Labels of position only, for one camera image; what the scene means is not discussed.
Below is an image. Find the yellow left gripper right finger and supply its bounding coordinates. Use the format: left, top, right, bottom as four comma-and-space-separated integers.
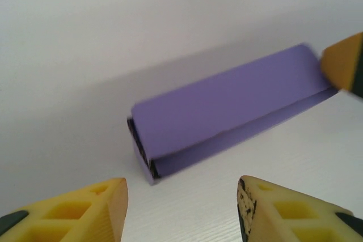
237, 175, 363, 242

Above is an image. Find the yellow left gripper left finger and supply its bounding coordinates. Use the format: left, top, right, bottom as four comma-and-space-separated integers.
0, 177, 128, 242

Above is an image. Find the purple corrugated paper box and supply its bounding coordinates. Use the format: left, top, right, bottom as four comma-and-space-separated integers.
126, 43, 340, 186

